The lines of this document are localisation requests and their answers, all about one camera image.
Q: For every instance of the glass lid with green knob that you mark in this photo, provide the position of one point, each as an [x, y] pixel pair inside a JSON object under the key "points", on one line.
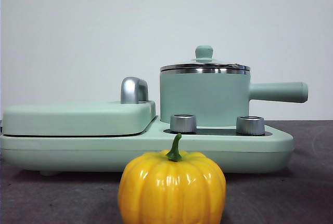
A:
{"points": [[204, 52]]}

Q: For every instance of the yellow toy pumpkin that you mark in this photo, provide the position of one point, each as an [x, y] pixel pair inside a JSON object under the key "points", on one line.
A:
{"points": [[169, 187]]}

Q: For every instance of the silver control knob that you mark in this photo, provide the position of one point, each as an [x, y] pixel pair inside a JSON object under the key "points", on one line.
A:
{"points": [[250, 125], [183, 124]]}

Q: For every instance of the mint green breakfast machine base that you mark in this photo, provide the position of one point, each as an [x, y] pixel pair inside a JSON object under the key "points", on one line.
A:
{"points": [[99, 153]]}

